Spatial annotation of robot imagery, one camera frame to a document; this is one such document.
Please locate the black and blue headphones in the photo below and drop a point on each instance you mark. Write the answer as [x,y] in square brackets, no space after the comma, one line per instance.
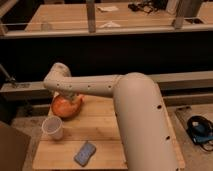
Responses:
[200,131]

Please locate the white crumpled paper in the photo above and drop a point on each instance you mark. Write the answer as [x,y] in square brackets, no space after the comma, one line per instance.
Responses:
[110,24]

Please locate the white paper cup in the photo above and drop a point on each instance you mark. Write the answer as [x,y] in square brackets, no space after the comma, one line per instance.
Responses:
[52,126]

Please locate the grey metal post right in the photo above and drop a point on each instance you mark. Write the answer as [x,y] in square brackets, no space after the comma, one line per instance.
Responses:
[187,11]

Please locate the orange ceramic bowl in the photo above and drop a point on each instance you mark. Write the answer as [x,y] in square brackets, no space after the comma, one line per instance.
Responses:
[62,107]

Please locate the clear plastic bottle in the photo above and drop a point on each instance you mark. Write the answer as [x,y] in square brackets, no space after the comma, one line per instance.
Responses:
[45,26]

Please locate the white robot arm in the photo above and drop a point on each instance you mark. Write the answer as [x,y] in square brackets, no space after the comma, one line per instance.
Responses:
[140,113]

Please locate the grey metal post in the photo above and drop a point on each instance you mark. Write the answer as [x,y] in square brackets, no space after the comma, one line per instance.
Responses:
[90,6]
[187,11]

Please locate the blue sponge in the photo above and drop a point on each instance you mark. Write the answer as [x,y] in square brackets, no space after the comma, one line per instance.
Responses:
[85,153]

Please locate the orange pepper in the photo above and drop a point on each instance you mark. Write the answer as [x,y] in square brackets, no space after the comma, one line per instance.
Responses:
[77,99]

